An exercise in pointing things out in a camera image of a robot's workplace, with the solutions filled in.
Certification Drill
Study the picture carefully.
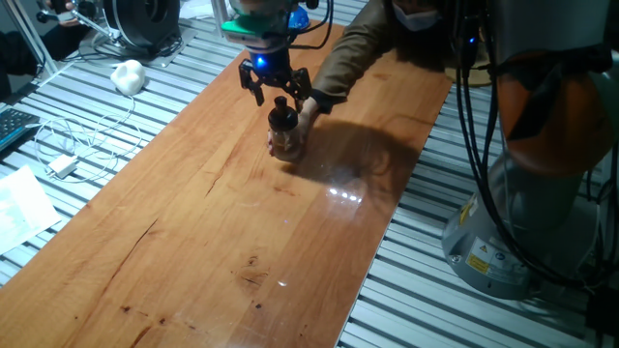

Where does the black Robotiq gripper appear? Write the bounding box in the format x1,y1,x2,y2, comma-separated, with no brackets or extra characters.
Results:
237,46,314,113

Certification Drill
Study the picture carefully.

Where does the silver teleoperation handle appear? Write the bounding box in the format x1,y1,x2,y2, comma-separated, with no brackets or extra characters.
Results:
35,0,123,44

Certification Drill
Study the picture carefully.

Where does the dark sleeved operator forearm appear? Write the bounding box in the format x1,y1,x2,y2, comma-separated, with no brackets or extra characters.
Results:
0,22,92,99

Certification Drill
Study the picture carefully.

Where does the bare person hand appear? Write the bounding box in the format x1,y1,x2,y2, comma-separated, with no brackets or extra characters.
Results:
297,96,322,150

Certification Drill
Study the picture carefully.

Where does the operator hand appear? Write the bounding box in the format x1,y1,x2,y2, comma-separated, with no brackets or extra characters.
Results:
51,0,80,28

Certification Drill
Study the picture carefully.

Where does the blue tissue packet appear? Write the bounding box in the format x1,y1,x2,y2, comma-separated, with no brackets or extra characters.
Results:
287,4,311,32

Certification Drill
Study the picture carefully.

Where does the silver upright pole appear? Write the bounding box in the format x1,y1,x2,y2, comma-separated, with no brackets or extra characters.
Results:
211,0,230,37

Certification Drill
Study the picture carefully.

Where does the crumpled white paper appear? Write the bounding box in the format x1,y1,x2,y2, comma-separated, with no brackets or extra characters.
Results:
179,0,217,21

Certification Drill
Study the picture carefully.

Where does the large wooden board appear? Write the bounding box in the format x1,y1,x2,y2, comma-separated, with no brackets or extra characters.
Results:
0,19,454,348

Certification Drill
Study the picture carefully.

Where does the black round drum device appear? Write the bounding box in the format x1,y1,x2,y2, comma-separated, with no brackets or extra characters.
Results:
103,0,182,50

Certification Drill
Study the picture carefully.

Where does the white lumpy plastic object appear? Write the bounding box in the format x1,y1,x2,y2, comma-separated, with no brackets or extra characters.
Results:
109,59,147,97

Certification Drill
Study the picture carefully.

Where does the white face mask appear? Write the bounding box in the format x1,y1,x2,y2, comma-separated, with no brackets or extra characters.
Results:
390,0,443,33

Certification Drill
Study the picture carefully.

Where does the person in brown jacket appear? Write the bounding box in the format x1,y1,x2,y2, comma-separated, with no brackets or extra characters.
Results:
376,0,487,70

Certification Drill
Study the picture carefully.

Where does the white charger adapter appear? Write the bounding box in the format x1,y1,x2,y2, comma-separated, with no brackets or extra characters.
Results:
45,154,79,181

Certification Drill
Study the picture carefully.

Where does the black computer keyboard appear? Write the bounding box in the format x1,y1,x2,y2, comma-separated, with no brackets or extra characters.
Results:
0,106,42,153

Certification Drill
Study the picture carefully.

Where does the white paper sheet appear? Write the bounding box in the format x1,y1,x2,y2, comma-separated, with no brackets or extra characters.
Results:
0,164,63,257

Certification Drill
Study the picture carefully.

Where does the thin white charger cable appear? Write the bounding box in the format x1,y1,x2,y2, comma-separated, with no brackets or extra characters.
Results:
32,94,144,186

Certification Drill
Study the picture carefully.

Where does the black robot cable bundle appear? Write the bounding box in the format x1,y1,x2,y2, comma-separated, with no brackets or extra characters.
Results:
452,0,619,292

